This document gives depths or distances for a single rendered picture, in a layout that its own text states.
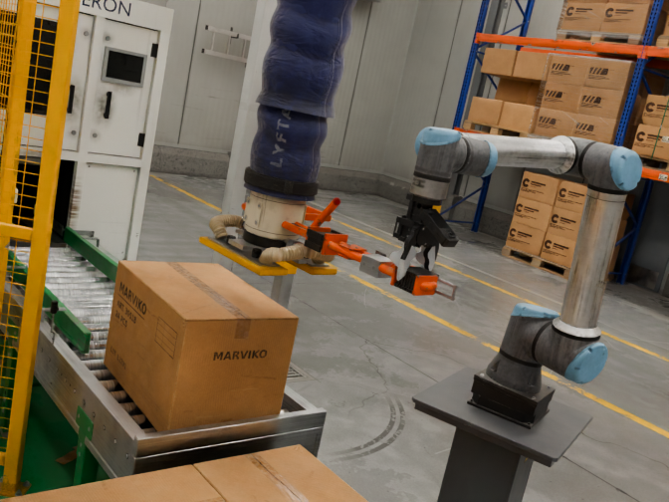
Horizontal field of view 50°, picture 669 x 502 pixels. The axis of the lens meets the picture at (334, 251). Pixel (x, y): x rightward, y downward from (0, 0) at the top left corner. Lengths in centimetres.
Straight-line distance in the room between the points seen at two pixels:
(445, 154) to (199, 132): 1038
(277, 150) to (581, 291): 101
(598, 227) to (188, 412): 135
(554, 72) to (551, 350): 817
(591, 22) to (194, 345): 862
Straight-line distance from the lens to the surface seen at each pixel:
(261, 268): 204
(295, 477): 227
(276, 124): 209
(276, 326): 234
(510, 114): 1074
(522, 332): 248
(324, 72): 209
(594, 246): 229
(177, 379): 225
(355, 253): 190
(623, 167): 222
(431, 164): 173
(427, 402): 247
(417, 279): 173
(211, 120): 1207
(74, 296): 353
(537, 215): 1026
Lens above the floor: 166
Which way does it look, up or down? 12 degrees down
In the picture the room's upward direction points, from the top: 12 degrees clockwise
